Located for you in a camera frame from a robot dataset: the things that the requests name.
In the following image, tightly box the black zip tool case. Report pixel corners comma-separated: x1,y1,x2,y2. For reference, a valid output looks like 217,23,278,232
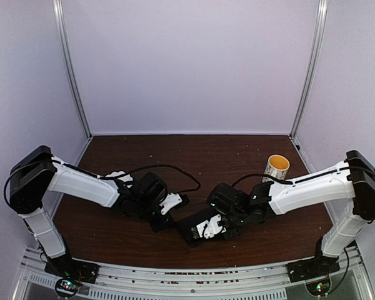
176,207,226,248

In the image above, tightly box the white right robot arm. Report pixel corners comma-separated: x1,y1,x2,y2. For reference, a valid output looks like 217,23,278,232
189,151,375,276

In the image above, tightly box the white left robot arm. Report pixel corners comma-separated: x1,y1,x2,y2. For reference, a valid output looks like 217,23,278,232
3,145,189,278

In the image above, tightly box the white scalloped bowl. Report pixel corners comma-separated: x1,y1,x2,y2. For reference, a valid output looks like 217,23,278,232
107,171,133,182

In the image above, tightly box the white patterned mug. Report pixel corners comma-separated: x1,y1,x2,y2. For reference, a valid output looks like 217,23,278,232
264,154,290,181

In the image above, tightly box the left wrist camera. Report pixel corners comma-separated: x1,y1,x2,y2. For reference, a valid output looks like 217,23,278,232
159,193,189,215

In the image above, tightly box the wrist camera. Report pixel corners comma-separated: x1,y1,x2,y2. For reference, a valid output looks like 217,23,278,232
159,193,189,215
196,214,226,239

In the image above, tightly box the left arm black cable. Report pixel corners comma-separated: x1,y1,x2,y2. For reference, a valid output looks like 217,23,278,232
2,159,201,213

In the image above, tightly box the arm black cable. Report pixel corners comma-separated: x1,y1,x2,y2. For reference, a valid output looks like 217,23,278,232
2,159,201,213
231,173,288,188

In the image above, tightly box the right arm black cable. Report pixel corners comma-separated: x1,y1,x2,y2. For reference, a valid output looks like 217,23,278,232
231,173,288,188

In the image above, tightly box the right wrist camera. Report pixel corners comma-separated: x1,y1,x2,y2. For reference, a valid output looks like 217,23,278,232
196,214,226,239

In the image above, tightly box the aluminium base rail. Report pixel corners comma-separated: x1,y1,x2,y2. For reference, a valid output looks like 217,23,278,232
17,246,371,300

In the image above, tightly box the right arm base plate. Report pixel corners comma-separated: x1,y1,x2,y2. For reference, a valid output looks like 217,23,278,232
286,256,340,298

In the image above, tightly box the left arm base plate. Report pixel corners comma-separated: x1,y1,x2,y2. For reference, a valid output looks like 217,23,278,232
44,259,99,299

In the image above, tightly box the left aluminium frame post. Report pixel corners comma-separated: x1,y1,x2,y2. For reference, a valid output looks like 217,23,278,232
52,0,93,140

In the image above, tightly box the aluminium frame post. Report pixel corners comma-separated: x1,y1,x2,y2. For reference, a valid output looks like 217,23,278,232
290,0,328,139
52,0,93,140

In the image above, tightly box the right aluminium frame post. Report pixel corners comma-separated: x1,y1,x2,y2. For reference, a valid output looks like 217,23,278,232
290,0,328,139

